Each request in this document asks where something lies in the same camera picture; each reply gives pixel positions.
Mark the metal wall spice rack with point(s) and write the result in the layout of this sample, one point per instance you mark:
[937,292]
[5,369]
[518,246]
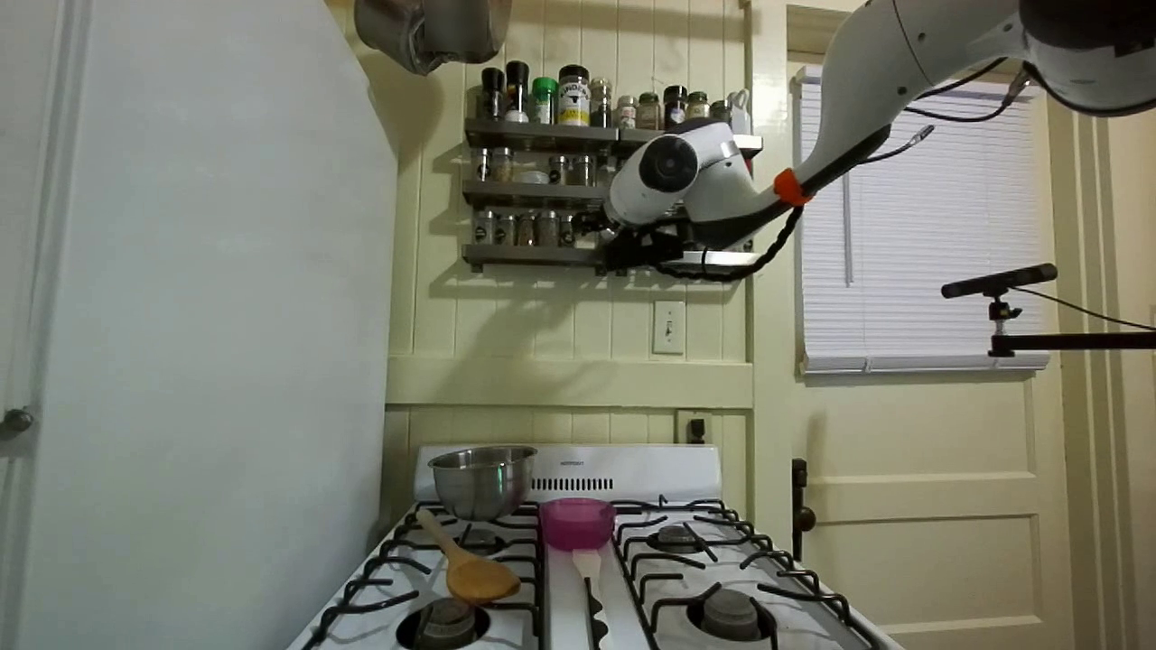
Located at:
[540,198]

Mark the white label spice jar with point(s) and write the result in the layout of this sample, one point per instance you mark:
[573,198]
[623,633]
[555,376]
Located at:
[573,97]

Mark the white wall outlet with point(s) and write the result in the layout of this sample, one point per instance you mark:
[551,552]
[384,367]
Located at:
[670,328]

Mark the dark spice bottle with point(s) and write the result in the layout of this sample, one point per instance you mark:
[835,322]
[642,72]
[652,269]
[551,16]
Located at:
[492,84]

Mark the black cap spice bottle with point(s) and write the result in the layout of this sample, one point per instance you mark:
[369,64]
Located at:
[518,91]

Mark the cream panel door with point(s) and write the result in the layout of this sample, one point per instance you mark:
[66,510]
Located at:
[940,500]

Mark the green lid spice bottle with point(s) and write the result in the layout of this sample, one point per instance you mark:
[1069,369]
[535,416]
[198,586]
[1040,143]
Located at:
[542,101]

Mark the white window blind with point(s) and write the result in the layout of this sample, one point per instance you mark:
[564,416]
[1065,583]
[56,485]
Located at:
[956,198]

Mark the white gas stove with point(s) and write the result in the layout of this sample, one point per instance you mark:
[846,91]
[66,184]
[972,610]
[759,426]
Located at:
[588,601]

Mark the black stove grate left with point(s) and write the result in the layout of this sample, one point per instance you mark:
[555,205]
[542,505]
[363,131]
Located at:
[399,597]

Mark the pink plastic cup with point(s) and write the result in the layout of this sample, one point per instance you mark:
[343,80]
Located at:
[575,527]

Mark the steel cooking pot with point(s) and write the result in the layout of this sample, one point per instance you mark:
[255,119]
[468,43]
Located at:
[483,481]

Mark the white refrigerator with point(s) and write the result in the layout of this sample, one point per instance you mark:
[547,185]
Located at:
[198,294]

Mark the grey hanging object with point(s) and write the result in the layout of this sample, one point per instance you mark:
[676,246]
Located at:
[424,33]

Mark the wooden spoon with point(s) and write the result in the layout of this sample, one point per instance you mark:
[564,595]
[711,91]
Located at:
[468,577]

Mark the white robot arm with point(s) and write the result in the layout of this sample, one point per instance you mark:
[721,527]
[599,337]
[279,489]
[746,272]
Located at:
[693,191]

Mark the black door knob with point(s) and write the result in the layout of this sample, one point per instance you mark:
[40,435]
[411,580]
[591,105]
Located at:
[805,517]

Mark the black stove grate right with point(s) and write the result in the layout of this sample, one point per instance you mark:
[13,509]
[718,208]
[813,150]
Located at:
[701,580]

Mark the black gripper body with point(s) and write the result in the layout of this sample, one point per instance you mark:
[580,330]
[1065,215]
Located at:
[644,246]

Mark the black stove grate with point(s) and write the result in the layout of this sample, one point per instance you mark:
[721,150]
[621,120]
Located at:
[701,580]
[399,597]

